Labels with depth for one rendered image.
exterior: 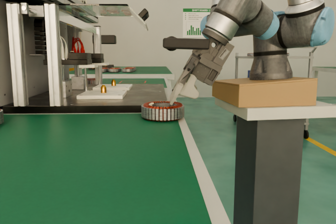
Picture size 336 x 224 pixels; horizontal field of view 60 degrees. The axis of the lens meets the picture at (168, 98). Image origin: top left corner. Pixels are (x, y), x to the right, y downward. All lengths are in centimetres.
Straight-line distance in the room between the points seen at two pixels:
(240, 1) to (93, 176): 51
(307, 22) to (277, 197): 61
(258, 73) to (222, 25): 41
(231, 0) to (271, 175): 65
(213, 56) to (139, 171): 40
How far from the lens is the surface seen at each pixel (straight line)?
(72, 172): 44
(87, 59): 102
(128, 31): 639
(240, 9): 73
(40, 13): 98
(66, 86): 105
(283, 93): 101
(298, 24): 102
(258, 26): 80
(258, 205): 116
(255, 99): 97
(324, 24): 102
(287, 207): 122
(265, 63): 108
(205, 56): 73
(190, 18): 643
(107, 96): 97
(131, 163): 45
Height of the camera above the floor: 91
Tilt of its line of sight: 8 degrees down
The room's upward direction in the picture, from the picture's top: straight up
